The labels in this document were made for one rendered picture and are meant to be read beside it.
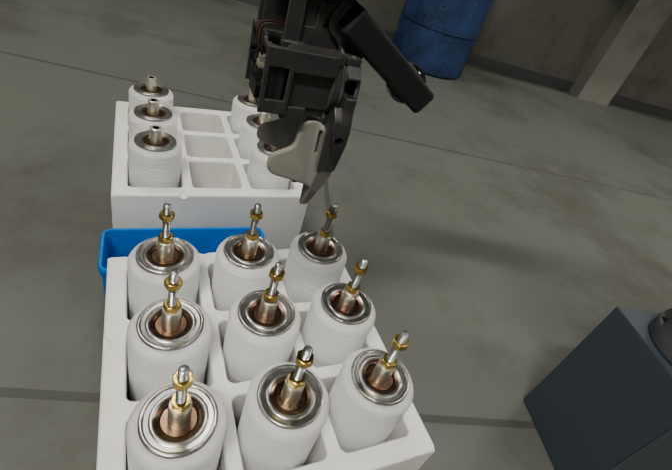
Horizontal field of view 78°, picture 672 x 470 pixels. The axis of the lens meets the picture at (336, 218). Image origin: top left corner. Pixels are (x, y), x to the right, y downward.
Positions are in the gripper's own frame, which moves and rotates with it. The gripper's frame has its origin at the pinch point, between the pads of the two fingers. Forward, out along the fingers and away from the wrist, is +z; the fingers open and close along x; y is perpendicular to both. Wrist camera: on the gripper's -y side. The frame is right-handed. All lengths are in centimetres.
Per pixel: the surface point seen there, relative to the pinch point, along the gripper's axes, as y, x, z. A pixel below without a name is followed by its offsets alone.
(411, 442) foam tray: -16.5, 16.8, 28.4
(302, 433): -0.3, 15.9, 21.5
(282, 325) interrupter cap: -0.9, 2.3, 21.0
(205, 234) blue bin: 5.2, -32.1, 35.6
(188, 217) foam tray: 8.4, -35.3, 33.8
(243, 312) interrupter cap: 3.8, -0.2, 21.0
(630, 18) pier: -303, -214, -16
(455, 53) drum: -157, -198, 29
